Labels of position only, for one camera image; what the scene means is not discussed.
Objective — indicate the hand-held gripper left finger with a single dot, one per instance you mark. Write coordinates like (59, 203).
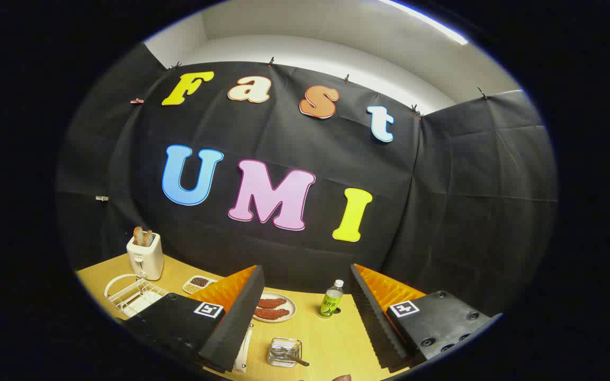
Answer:
(236, 328)

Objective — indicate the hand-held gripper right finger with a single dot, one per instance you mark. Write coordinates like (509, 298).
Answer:
(374, 323)

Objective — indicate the white round plate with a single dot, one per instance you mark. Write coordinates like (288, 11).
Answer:
(290, 307)

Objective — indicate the white divided condiment dish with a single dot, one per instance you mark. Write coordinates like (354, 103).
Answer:
(199, 282)

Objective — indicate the brown meat steak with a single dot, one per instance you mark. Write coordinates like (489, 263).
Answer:
(278, 314)
(271, 303)

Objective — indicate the green-labelled drink bottle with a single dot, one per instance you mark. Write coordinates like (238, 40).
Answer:
(330, 304)

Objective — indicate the white drip tray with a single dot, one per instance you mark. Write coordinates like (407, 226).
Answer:
(143, 302)

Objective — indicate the white toaster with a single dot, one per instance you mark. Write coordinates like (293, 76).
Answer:
(146, 262)

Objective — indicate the toasted bread slice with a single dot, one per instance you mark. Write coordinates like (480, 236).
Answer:
(147, 238)
(137, 235)

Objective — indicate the black backdrop cloth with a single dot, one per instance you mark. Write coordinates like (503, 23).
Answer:
(284, 132)

